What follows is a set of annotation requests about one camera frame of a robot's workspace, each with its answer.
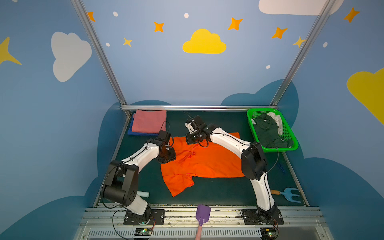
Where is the white t-shirt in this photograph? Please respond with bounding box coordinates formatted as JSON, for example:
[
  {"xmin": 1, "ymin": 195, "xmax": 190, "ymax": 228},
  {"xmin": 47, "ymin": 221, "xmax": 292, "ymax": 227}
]
[{"xmin": 267, "ymin": 112, "xmax": 283, "ymax": 136}]

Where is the left circuit board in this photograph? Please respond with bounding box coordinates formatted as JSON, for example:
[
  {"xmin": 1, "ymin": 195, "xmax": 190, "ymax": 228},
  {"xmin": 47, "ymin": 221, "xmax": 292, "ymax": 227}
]
[{"xmin": 135, "ymin": 229, "xmax": 153, "ymax": 237}]

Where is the back aluminium frame rail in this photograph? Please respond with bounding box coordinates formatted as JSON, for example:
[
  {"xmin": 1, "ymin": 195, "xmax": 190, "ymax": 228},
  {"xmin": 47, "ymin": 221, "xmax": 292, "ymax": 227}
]
[{"xmin": 121, "ymin": 105, "xmax": 278, "ymax": 112}]

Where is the light teal toy trowel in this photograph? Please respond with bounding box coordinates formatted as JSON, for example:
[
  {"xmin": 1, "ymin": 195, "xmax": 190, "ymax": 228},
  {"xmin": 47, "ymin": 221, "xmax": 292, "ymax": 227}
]
[{"xmin": 137, "ymin": 191, "xmax": 150, "ymax": 198}]

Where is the right circuit board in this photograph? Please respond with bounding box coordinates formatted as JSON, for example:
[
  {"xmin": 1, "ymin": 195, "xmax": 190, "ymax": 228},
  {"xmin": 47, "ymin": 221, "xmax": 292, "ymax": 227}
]
[{"xmin": 260, "ymin": 228, "xmax": 279, "ymax": 240}]

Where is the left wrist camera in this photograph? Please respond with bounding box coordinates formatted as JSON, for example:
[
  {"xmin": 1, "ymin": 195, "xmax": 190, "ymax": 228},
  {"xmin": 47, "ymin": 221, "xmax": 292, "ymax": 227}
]
[{"xmin": 158, "ymin": 130, "xmax": 171, "ymax": 144}]

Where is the folded blue t-shirt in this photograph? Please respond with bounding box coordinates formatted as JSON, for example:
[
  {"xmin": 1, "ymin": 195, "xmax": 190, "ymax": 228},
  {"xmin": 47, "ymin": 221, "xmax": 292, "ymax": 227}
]
[{"xmin": 127, "ymin": 117, "xmax": 159, "ymax": 136}]

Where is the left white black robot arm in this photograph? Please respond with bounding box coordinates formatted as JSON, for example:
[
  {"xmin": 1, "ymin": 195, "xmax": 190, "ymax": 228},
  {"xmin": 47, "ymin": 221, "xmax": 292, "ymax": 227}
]
[{"xmin": 101, "ymin": 137, "xmax": 176, "ymax": 219}]

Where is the orange t-shirt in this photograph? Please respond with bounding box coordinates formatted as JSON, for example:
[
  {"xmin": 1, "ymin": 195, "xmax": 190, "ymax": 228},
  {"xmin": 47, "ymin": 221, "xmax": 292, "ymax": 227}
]
[{"xmin": 161, "ymin": 137, "xmax": 245, "ymax": 197}]

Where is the purple toy shovel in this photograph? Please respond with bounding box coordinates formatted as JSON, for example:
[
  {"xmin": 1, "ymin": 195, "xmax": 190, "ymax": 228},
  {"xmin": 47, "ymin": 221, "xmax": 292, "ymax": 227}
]
[{"xmin": 195, "ymin": 205, "xmax": 211, "ymax": 240}]

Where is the dark green t-shirt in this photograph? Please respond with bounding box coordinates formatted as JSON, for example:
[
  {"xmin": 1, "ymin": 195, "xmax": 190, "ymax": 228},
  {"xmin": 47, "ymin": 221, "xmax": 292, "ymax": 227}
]
[{"xmin": 251, "ymin": 113, "xmax": 294, "ymax": 149}]

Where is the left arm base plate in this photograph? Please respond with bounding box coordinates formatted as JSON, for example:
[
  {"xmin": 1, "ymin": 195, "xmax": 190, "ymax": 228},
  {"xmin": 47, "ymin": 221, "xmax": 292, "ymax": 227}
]
[{"xmin": 123, "ymin": 209, "xmax": 165, "ymax": 226}]

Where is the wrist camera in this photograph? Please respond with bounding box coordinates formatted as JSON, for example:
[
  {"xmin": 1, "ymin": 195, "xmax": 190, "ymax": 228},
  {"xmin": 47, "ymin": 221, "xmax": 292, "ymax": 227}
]
[
  {"xmin": 185, "ymin": 116, "xmax": 207, "ymax": 134},
  {"xmin": 158, "ymin": 130, "xmax": 171, "ymax": 144}
]

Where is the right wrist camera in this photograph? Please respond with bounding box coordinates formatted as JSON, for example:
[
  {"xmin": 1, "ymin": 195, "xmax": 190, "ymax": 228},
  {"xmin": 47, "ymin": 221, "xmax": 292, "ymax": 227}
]
[{"xmin": 185, "ymin": 116, "xmax": 207, "ymax": 134}]

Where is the blue toy rake wooden handle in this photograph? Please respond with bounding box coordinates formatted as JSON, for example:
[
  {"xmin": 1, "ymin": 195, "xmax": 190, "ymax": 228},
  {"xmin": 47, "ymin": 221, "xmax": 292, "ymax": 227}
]
[{"xmin": 271, "ymin": 188, "xmax": 301, "ymax": 204}]

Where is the folded pink t-shirt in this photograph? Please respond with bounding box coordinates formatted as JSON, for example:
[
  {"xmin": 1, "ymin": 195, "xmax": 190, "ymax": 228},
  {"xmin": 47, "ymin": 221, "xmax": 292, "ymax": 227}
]
[{"xmin": 132, "ymin": 110, "xmax": 167, "ymax": 134}]

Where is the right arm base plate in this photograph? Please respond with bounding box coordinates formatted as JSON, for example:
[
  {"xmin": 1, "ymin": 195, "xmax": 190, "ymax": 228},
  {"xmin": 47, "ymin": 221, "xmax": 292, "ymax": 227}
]
[{"xmin": 241, "ymin": 209, "xmax": 285, "ymax": 225}]

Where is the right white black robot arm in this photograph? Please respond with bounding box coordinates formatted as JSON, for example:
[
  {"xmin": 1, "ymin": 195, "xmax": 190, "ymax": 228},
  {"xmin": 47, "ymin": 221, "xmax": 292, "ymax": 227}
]
[{"xmin": 185, "ymin": 121, "xmax": 278, "ymax": 219}]

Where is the circuit board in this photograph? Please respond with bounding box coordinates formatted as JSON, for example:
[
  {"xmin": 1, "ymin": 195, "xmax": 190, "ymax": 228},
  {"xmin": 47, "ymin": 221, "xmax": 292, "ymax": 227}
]
[
  {"xmin": 135, "ymin": 229, "xmax": 153, "ymax": 237},
  {"xmin": 260, "ymin": 228, "xmax": 279, "ymax": 240}
]

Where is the green plastic basket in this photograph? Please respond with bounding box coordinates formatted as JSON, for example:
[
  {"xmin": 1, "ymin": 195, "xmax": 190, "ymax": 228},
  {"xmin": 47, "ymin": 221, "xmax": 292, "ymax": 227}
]
[{"xmin": 247, "ymin": 109, "xmax": 299, "ymax": 153}]

